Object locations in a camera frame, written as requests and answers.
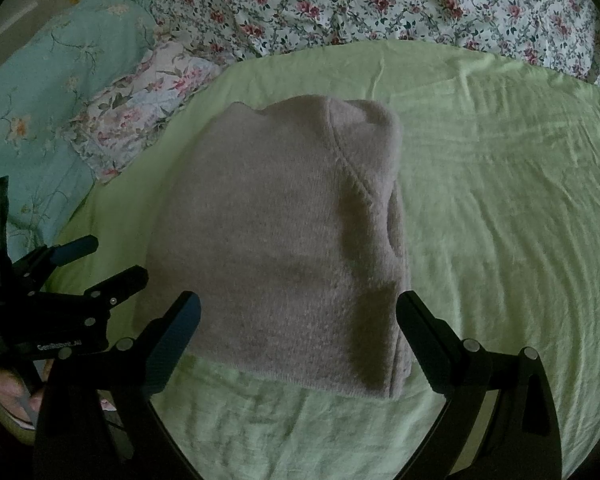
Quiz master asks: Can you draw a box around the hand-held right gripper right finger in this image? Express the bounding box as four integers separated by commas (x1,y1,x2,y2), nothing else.
396,290,566,480

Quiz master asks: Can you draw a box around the ruffled large-flower pillow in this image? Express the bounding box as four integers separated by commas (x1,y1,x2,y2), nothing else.
65,40,238,184

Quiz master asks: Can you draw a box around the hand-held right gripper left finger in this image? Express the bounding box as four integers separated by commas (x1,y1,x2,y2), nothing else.
32,290,202,480

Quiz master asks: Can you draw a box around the white panel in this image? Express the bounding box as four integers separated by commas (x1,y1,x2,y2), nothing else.
0,0,57,67

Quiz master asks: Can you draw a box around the green bed sheet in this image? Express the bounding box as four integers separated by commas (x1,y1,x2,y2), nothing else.
30,40,600,480

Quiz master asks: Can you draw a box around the teal floral pillow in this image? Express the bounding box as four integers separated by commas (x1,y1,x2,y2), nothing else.
0,0,181,261

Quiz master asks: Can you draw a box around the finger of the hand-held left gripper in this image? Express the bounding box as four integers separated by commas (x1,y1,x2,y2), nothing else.
11,236,100,283
42,266,150,333

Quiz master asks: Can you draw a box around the small-flower floral quilt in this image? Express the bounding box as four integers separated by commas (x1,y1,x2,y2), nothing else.
150,0,600,97

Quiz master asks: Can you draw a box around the person's left hand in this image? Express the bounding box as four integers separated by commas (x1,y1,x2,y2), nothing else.
0,360,51,433

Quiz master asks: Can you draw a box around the beige knit sweater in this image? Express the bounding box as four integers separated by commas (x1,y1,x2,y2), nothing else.
145,94,414,402

